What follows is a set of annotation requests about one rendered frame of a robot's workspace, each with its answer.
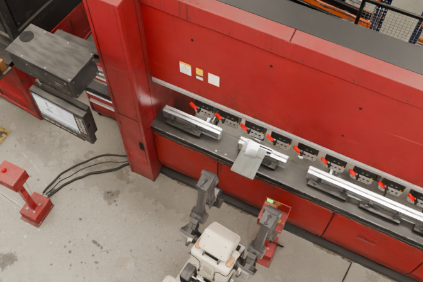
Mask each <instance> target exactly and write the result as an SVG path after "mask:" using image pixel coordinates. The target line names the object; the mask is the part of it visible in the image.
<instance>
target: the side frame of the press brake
mask: <svg viewBox="0 0 423 282"><path fill-rule="evenodd" d="M83 3H84V7H85V10H86V14H87V18H88V20H89V25H90V27H91V31H92V34H93V38H94V42H95V45H96V49H97V52H98V56H99V60H100V62H101V66H102V70H103V74H104V78H105V80H106V84H107V87H108V91H109V94H110V98H111V102H112V105H113V109H114V111H115V115H116V119H117V122H118V126H119V129H120V133H121V137H122V140H123V144H124V146H125V150H126V153H127V157H128V161H129V164H130V168H131V171H132V172H135V173H137V174H139V175H141V176H143V177H145V178H148V179H150V180H152V181H153V182H154V181H155V180H156V178H157V177H158V175H159V173H160V169H161V168H162V166H163V165H162V163H161V162H160V160H159V159H158V156H157V150H156V146H155V140H154V133H153V129H152V128H151V124H152V123H153V122H154V120H155V118H156V117H157V115H158V114H159V112H160V111H161V109H162V108H163V106H166V105H168V106H171V107H173V108H175V109H177V110H180V111H183V112H185V113H187V114H189V115H192V116H195V114H196V111H195V109H194V108H193V107H192V106H191V105H190V102H192V103H193V104H195V99H194V98H192V97H189V96H187V95H185V94H182V93H179V92H177V91H175V90H173V89H170V88H168V87H165V86H163V85H161V84H158V83H156V82H154V81H152V75H151V71H150V63H149V55H148V51H147V43H146V39H145V31H144V23H143V18H142V11H141V6H140V2H138V0H83Z"/></svg>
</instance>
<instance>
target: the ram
mask: <svg viewBox="0 0 423 282"><path fill-rule="evenodd" d="M140 6H141V11H142V18H143V23H144V31H145V39H146V43H147V51H148V55H149V63H150V71H151V75H152V77H155V78H157V79H160V80H162V81H164V82H167V83H169V84H172V85H174V86H176V87H179V88H181V89H183V90H186V91H189V92H191V93H193V94H196V95H198V96H201V97H203V98H205V99H208V100H210V101H213V102H215V103H218V104H220V105H222V106H225V107H227V108H230V109H232V110H234V111H237V112H239V113H242V114H244V115H247V116H249V117H251V118H254V119H256V120H259V121H261V122H263V123H266V124H268V125H271V126H273V127H276V128H279V129H280V130H283V131H285V132H288V133H290V134H292V135H295V136H297V137H300V138H302V139H305V140H307V141H309V142H312V143H314V144H317V145H319V146H321V147H324V148H326V149H329V150H331V151H334V152H336V153H338V154H341V155H344V156H346V157H348V158H350V159H353V160H355V161H358V162H360V163H363V164H365V165H367V166H370V167H373V168H375V169H377V170H379V171H382V172H385V173H387V174H389V175H392V176H394V177H396V178H399V179H401V180H404V181H406V182H408V183H411V184H414V185H416V186H418V187H421V188H423V109H421V108H418V107H416V106H412V105H411V104H407V103H404V102H402V101H399V100H397V99H394V98H391V97H389V96H386V95H384V94H381V93H378V92H376V91H373V90H370V89H368V88H365V87H362V86H360V85H357V84H355V83H352V82H349V81H347V80H344V79H341V78H339V77H336V76H333V75H331V74H328V73H326V72H323V71H321V70H318V69H314V68H313V67H309V66H307V65H304V64H301V63H299V62H296V61H294V60H291V59H288V58H286V57H283V56H280V55H278V54H275V53H272V52H270V51H267V50H265V49H262V48H259V47H257V46H254V45H251V44H249V43H246V42H243V41H241V40H238V39H236V38H233V37H230V36H228V35H225V34H223V33H220V32H217V31H215V30H211V29H209V28H207V27H204V26H201V25H198V24H196V23H193V22H191V21H188V20H185V19H183V18H180V17H178V16H174V15H173V14H169V13H167V12H164V11H161V10H159V9H156V8H153V7H151V6H148V5H146V4H143V3H140ZM179 61H181V62H184V63H185V64H188V65H190V66H191V76H190V75H187V74H185V73H183V72H180V64H179ZM196 68H198V69H201V70H203V76H200V75H198V74H196ZM208 72H209V73H211V74H213V75H216V76H218V77H220V87H218V86H215V85H213V84H210V83H208ZM196 75H197V76H200V77H202V78H203V80H200V79H197V78H196ZM152 81H154V82H156V83H158V84H161V85H163V86H165V87H168V88H170V89H173V90H175V91H177V92H179V93H182V94H185V95H187V96H189V97H192V98H194V99H197V100H199V101H202V102H204V103H206V104H209V105H211V106H214V107H216V108H218V109H220V110H223V111H226V112H227V113H230V114H233V115H235V116H238V117H240V118H242V119H245V120H247V121H250V122H252V123H255V124H256V125H259V126H261V127H264V128H267V129H268V130H271V131H274V132H276V133H278V134H281V135H283V136H285V137H288V138H290V139H293V140H296V141H297V142H300V143H302V144H305V145H307V146H309V147H312V148H315V149H317V150H319V151H322V152H324V153H326V154H329V155H331V156H334V157H336V158H338V159H341V160H343V161H346V162H348V163H350V164H353V165H355V166H358V167H360V168H363V169H365V170H367V171H370V172H372V173H375V174H377V175H379V176H382V177H384V178H387V179H389V180H391V181H394V182H396V183H398V184H401V185H404V186H406V187H408V188H411V189H413V190H416V191H418V192H420V193H423V191H421V190H419V189H417V188H414V187H411V186H409V185H407V184H404V183H402V182H400V181H397V180H395V179H392V178H389V177H388V176H385V175H383V174H380V173H378V172H375V171H373V170H371V169H368V168H366V167H363V166H360V165H359V164H356V163H354V162H351V161H349V160H347V159H344V158H342V157H339V156H337V155H334V154H332V153H330V152H327V151H325V150H322V149H320V148H318V147H315V146H313V145H310V144H308V143H306V142H303V141H301V140H298V139H296V138H293V137H291V136H289V135H286V134H284V133H281V132H279V131H277V130H274V129H272V128H269V127H267V126H264V125H262V124H260V123H257V122H255V121H252V120H250V119H248V118H245V117H243V116H240V115H238V114H236V113H233V112H231V111H229V110H226V109H223V108H221V107H219V106H216V105H214V104H211V103H209V102H207V101H204V100H202V99H200V98H197V97H194V96H192V95H190V94H187V93H185V92H182V91H180V90H178V89H175V88H173V87H171V86H168V85H166V84H163V83H161V82H159V81H156V80H153V79H152Z"/></svg>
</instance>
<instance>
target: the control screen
mask: <svg viewBox="0 0 423 282"><path fill-rule="evenodd" d="M32 95H33V97H34V99H35V101H36V102H37V105H38V107H39V109H40V111H41V112H42V113H43V114H45V115H47V116H49V117H51V118H53V119H54V120H57V121H59V122H61V123H62V124H64V125H66V126H68V127H70V128H72V129H73V130H75V131H77V132H79V129H78V127H77V125H76V122H75V120H74V117H73V116H72V113H70V112H68V111H66V110H64V109H62V108H60V107H58V106H57V105H55V104H53V103H51V102H49V101H47V100H45V99H43V98H41V97H39V96H37V95H36V94H33V93H32ZM47 112H49V113H50V114H49V113H47Z"/></svg>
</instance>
